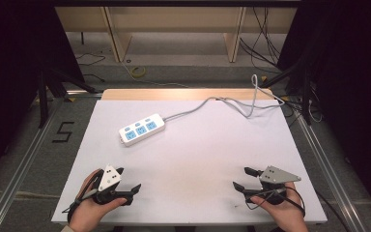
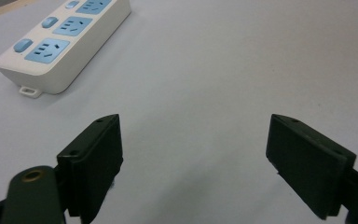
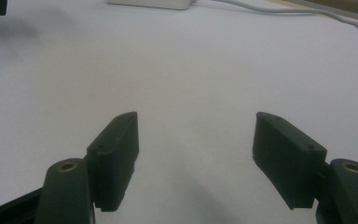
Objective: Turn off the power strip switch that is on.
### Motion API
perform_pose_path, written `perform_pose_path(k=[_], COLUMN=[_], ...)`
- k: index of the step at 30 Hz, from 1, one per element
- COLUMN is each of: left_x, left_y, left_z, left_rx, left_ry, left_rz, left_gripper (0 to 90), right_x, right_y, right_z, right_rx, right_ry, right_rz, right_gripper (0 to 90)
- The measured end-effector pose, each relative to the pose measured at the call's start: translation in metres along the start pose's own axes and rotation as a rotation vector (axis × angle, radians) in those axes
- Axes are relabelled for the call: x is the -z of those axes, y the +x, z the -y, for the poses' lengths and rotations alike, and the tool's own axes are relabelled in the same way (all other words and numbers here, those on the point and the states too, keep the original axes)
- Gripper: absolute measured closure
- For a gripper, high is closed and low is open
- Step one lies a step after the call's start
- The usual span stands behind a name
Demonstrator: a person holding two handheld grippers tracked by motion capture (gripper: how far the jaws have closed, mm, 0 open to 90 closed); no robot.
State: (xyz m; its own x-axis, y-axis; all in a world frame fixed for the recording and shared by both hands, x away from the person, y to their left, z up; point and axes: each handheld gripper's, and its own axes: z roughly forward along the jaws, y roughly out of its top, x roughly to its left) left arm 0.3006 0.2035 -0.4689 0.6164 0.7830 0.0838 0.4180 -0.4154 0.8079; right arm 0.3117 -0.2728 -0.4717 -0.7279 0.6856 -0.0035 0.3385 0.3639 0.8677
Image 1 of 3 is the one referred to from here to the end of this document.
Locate aluminium floor rail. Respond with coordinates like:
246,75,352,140
292,107,368,232
0,90,104,232

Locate person's right hand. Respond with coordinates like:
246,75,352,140
250,182,309,232

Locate wooden table board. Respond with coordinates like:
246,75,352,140
100,88,274,102

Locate white power strip blue sockets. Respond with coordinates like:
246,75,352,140
118,112,167,148

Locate yellow tape roll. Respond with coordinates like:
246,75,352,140
130,65,147,79

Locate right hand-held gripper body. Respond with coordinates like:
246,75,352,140
252,165,302,206

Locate black metal stand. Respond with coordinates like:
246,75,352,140
36,63,100,130
258,63,314,127

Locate light wooden shelf unit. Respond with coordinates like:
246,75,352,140
54,6,298,64

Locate thin black floor cable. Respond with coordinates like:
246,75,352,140
74,52,107,83

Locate grey power strip cable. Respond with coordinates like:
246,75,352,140
162,73,286,123

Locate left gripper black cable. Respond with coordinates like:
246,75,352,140
61,188,100,225

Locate person's left hand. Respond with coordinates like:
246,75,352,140
69,168,128,232

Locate black cable bundle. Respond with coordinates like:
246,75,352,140
239,6,283,75

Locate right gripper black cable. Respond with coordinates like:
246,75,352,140
244,185,307,218

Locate dark curtain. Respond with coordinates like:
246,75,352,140
275,0,371,224
0,0,85,189

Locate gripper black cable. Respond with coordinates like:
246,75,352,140
61,188,100,225
244,185,307,218

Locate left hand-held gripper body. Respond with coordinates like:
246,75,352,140
90,164,134,207

